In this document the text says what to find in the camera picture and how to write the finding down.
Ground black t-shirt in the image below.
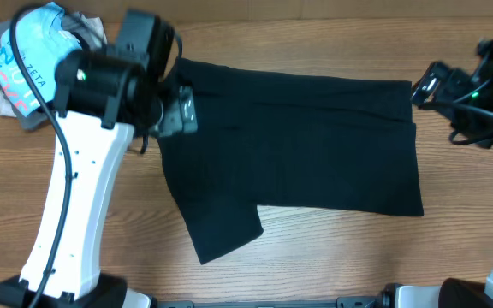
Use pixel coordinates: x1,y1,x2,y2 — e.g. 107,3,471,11
158,59,424,263

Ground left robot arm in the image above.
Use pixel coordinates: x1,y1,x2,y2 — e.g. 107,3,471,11
0,10,198,308

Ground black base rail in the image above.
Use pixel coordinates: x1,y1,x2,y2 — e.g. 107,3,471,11
153,295,395,308

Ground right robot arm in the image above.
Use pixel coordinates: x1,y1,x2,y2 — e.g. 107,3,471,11
379,38,493,307

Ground light blue printed t-shirt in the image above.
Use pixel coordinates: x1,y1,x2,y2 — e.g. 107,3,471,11
0,3,80,116

